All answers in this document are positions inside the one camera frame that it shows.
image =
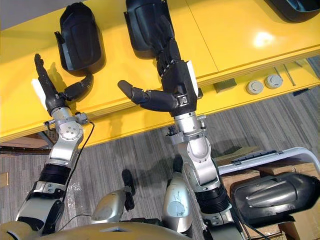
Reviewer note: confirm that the white rounded frame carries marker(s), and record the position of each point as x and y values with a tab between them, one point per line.
287	156

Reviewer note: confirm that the black plastic housing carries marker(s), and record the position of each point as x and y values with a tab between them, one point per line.
272	195
295	10
142	27
80	40

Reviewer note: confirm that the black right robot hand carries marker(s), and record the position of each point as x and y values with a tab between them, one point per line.
178	80

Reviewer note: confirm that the olive rectangular block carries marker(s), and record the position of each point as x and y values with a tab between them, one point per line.
225	85

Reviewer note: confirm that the yellow metal shelf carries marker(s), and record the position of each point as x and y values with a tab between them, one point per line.
225	40

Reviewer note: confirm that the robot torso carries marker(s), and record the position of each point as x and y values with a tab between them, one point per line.
112	231

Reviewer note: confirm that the silver left robot leg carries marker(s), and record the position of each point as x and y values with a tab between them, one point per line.
110	207

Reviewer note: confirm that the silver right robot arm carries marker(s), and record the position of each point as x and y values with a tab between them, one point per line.
202	160

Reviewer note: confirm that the brown cardboard box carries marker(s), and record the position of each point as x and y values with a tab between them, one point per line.
250	175

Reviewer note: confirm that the grey round knob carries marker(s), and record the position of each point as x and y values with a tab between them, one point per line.
273	81
254	87

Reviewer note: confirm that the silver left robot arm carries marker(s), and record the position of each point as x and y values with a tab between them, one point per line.
62	150

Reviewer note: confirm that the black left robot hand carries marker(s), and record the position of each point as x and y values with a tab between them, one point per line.
48	90

